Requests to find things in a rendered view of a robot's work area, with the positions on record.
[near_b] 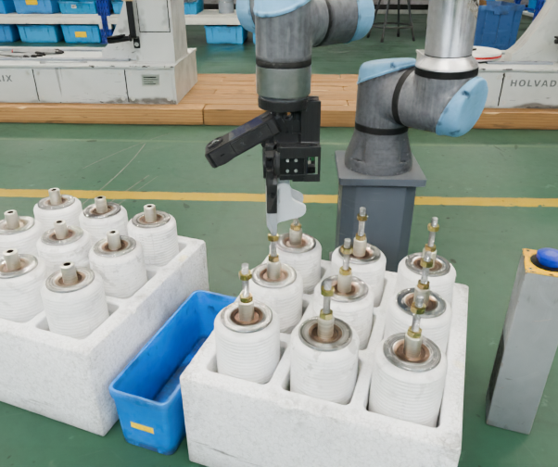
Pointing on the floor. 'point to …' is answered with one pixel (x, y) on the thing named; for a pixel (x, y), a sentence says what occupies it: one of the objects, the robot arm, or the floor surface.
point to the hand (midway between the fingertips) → (269, 225)
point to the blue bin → (164, 375)
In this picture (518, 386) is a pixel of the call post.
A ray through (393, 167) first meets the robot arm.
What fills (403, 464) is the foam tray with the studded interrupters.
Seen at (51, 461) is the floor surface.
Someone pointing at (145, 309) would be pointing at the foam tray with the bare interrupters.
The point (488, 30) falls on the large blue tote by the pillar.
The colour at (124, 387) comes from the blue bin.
